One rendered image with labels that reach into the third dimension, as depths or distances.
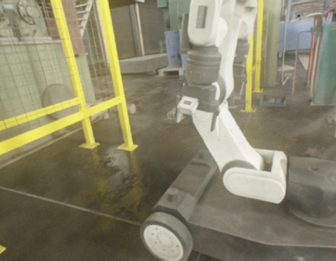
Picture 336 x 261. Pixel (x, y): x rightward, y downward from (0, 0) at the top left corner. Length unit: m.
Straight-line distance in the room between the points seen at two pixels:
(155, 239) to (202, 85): 0.61
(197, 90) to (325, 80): 2.34
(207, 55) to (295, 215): 0.62
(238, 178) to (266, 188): 0.09
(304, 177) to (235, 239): 0.30
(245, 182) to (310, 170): 0.20
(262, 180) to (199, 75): 0.44
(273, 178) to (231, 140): 0.18
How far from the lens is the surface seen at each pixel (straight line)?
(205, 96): 0.62
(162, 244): 0.97
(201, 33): 0.57
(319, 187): 0.89
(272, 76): 3.80
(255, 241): 0.85
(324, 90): 2.91
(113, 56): 1.77
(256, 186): 0.87
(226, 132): 0.85
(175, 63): 6.23
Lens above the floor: 0.78
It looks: 21 degrees down
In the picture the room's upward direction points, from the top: 6 degrees counter-clockwise
